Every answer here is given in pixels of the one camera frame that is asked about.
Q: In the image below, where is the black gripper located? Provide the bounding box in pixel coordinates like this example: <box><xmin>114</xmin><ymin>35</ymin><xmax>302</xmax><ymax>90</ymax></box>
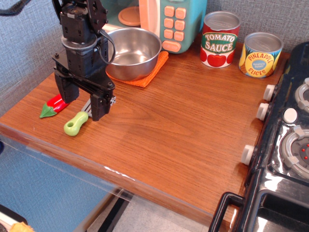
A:
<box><xmin>53</xmin><ymin>36</ymin><xmax>115</xmax><ymax>121</ymax></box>

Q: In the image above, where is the stainless steel pot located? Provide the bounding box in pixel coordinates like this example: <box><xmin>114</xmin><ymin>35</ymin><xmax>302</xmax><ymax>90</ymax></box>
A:
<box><xmin>106</xmin><ymin>28</ymin><xmax>162</xmax><ymax>81</ymax></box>

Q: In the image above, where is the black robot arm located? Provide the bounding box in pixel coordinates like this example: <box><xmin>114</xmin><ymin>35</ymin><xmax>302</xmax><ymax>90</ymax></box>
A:
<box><xmin>53</xmin><ymin>0</ymin><xmax>115</xmax><ymax>121</ymax></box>

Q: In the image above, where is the red toy chili pepper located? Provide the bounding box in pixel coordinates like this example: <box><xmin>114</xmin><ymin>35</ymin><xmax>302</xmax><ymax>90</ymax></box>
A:
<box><xmin>40</xmin><ymin>94</ymin><xmax>69</xmax><ymax>118</ymax></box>

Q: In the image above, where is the orange cloth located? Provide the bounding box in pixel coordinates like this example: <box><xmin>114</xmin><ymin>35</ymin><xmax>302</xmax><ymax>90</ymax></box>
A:
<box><xmin>106</xmin><ymin>50</ymin><xmax>169</xmax><ymax>88</ymax></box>

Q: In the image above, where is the teal toy microwave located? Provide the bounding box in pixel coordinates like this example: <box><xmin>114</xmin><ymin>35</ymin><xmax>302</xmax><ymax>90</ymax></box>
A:
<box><xmin>102</xmin><ymin>0</ymin><xmax>207</xmax><ymax>54</ymax></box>

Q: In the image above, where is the tomato sauce can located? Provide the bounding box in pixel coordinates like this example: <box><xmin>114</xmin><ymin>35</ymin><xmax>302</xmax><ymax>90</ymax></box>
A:
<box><xmin>200</xmin><ymin>11</ymin><xmax>241</xmax><ymax>68</ymax></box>

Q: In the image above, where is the white stove knob bottom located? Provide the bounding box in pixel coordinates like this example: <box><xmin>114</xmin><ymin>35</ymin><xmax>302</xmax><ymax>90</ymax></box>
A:
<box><xmin>241</xmin><ymin>145</ymin><xmax>255</xmax><ymax>165</ymax></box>

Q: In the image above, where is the white stove knob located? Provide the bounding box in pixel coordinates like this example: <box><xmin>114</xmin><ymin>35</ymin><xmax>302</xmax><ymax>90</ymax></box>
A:
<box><xmin>263</xmin><ymin>85</ymin><xmax>276</xmax><ymax>102</ymax></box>
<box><xmin>256</xmin><ymin>103</ymin><xmax>269</xmax><ymax>121</ymax></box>
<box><xmin>241</xmin><ymin>145</ymin><xmax>255</xmax><ymax>165</ymax></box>

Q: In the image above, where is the white stove knob middle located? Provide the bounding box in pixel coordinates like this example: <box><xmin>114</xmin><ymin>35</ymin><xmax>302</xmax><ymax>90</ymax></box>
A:
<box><xmin>256</xmin><ymin>103</ymin><xmax>269</xmax><ymax>121</ymax></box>

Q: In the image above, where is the pineapple slices can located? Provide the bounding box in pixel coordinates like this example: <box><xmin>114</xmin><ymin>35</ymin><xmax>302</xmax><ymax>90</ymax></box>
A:
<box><xmin>239</xmin><ymin>32</ymin><xmax>283</xmax><ymax>78</ymax></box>

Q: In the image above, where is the white stove knob top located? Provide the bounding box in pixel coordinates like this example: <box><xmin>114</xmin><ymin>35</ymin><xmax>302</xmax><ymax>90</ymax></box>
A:
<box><xmin>263</xmin><ymin>85</ymin><xmax>276</xmax><ymax>102</ymax></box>

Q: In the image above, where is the white round stove button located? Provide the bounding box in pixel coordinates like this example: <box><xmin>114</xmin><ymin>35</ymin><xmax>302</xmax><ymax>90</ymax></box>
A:
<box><xmin>283</xmin><ymin>108</ymin><xmax>297</xmax><ymax>124</ymax></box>

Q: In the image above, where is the black toy stove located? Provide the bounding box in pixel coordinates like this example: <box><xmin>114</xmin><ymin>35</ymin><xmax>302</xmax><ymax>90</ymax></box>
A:
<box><xmin>209</xmin><ymin>42</ymin><xmax>309</xmax><ymax>232</ymax></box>

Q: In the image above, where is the green handled peeler spatula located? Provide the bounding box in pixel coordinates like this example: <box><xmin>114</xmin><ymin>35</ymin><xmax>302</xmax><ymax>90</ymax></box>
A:
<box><xmin>63</xmin><ymin>99</ymin><xmax>92</xmax><ymax>136</ymax></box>

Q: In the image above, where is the black braided cable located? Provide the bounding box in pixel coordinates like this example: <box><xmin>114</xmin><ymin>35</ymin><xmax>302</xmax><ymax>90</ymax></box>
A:
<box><xmin>0</xmin><ymin>0</ymin><xmax>32</xmax><ymax>16</ymax></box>

